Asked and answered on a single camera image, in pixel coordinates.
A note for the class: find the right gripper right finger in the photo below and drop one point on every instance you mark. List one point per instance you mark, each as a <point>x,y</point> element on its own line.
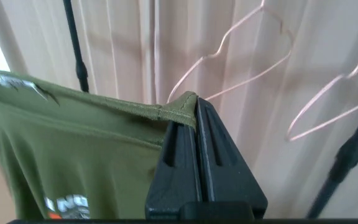
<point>228,174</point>

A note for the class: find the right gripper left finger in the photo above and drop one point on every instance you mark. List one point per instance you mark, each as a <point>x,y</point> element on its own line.
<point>179,174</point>

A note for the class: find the green long-sleeved shirt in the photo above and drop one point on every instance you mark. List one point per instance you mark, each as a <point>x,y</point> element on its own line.
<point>89,140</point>

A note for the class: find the black clothes rack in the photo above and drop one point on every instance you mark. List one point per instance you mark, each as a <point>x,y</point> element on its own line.
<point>81,68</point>

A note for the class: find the pink clothes hanger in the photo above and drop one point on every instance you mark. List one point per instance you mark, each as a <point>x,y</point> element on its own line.
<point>342,75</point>
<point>210,56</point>

